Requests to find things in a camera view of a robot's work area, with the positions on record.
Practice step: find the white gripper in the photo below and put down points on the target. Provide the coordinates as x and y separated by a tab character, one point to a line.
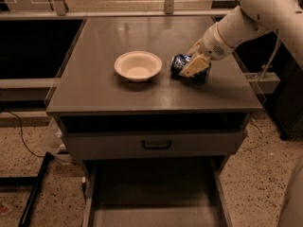
212	47

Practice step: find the blue pepsi can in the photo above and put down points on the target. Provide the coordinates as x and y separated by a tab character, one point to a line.
180	61

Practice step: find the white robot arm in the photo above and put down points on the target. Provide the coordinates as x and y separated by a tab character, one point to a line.
262	183

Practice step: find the grey drawer cabinet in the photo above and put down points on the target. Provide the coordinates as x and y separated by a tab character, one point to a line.
91	97

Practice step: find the open grey middle drawer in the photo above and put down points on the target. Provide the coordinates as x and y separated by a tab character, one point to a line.
162	192

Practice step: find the grey top drawer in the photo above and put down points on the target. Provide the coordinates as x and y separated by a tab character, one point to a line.
97	146

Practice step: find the grey metal rail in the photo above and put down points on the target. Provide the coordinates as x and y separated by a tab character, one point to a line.
48	15

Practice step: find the black drawer handle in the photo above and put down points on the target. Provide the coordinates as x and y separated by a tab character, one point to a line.
155	145

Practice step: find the black metal floor frame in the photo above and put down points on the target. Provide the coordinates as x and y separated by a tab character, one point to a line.
32	183

